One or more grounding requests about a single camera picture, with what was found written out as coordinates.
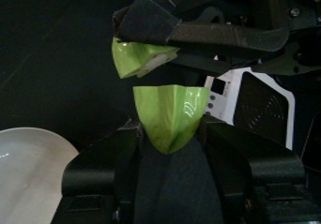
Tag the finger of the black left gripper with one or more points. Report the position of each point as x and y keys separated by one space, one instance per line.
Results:
x=217 y=35
x=208 y=62

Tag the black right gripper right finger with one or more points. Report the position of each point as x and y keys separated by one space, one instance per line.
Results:
x=258 y=171

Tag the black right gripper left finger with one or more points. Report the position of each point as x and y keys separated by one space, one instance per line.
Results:
x=91 y=174

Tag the green starfruit piece with seeds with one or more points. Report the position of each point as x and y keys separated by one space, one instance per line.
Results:
x=135 y=57

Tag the green starfruit end piece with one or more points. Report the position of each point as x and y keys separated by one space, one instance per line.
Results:
x=171 y=115

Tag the white toy microwave appliance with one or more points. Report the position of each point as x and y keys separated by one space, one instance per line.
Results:
x=227 y=99

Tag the white toy bowl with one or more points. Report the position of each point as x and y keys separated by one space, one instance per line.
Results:
x=29 y=177

